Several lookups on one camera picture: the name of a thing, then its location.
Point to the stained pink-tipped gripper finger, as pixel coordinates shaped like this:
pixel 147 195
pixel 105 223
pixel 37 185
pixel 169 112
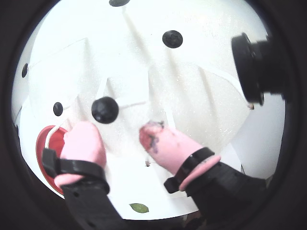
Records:
pixel 165 143

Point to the pink-tipped black gripper finger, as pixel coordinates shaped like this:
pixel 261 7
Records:
pixel 84 143

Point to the red collapsible silicone cup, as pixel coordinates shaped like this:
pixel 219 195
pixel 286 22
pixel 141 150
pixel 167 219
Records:
pixel 56 141

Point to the white foam board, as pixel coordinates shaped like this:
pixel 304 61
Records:
pixel 192 95

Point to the green leaf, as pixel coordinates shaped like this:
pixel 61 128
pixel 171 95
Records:
pixel 139 208

